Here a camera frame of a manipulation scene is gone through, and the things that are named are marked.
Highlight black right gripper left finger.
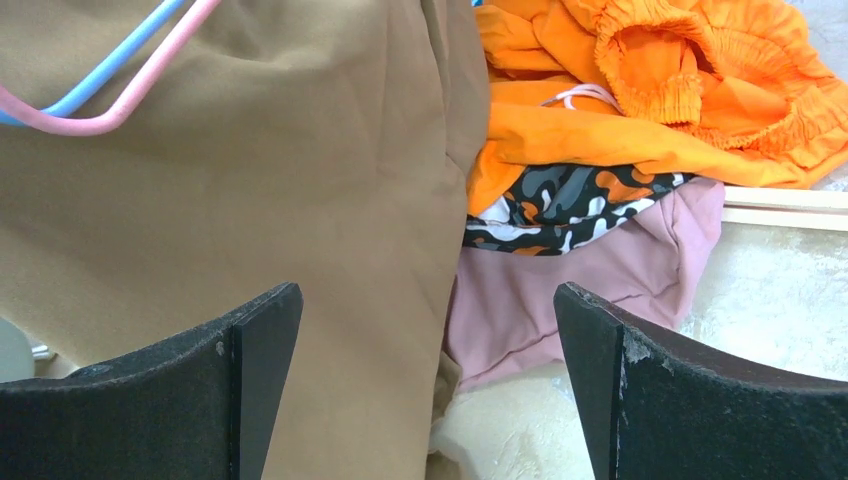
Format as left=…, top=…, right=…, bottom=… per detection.
left=1, top=283, right=303, bottom=480

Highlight pink shorts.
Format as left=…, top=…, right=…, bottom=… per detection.
left=445, top=178, right=725, bottom=389

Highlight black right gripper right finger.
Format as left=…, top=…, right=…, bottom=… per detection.
left=561, top=309, right=847, bottom=479

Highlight pink wire hanger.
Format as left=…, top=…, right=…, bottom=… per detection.
left=0, top=0, right=223, bottom=138

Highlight light blue wire hanger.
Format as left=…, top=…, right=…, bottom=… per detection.
left=0, top=0, right=189, bottom=128

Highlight orange shorts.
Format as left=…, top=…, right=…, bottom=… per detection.
left=468, top=1, right=847, bottom=215

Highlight white drawstring cord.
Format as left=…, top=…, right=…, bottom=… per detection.
left=540, top=83, right=621, bottom=113

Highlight camouflage patterned shorts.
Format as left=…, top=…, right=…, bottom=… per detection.
left=463, top=163, right=694, bottom=256

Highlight wooden clothes rack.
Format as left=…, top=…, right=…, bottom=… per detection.
left=722, top=186, right=847, bottom=232

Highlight tan khaki shorts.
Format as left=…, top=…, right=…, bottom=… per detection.
left=1, top=1, right=489, bottom=479

